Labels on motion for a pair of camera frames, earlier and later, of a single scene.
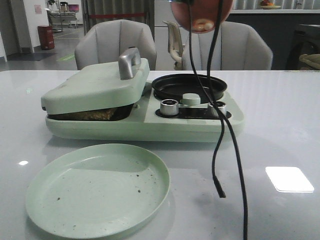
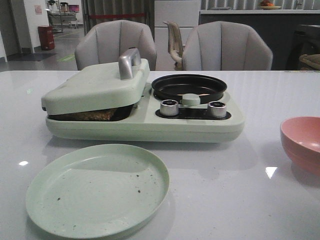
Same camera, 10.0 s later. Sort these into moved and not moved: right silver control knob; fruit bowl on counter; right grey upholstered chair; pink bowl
Moved: pink bowl
Not moved: fruit bowl on counter; right silver control knob; right grey upholstered chair
